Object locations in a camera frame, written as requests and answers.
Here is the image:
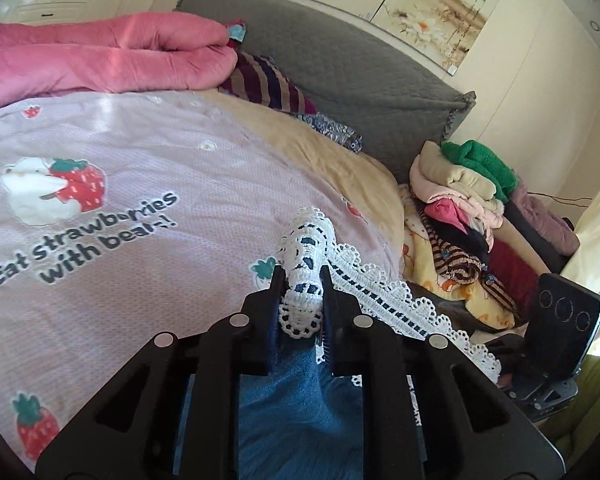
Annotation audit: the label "blue denim pants lace trim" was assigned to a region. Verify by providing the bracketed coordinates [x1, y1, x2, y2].
[184, 207, 502, 479]

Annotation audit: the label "right forearm green sleeve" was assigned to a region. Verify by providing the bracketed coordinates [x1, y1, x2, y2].
[541, 356, 600, 468]

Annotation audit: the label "beige blanket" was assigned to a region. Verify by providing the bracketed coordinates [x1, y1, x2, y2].
[198, 90, 404, 256]

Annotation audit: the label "pile of clothes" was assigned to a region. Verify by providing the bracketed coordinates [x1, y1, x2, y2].
[400, 141, 580, 333]

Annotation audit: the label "pink strawberry print bedsheet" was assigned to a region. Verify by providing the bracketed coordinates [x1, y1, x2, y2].
[0, 92, 364, 467]

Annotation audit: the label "grey quilted headboard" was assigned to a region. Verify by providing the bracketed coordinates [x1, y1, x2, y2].
[175, 0, 477, 183]

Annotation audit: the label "striped pillow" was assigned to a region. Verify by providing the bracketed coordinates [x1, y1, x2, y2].
[219, 52, 317, 115]

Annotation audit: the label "pink quilt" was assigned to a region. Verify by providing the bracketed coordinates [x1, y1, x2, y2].
[0, 12, 237, 108]

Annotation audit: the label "black camera box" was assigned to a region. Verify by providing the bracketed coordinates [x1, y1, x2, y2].
[524, 273, 600, 380]

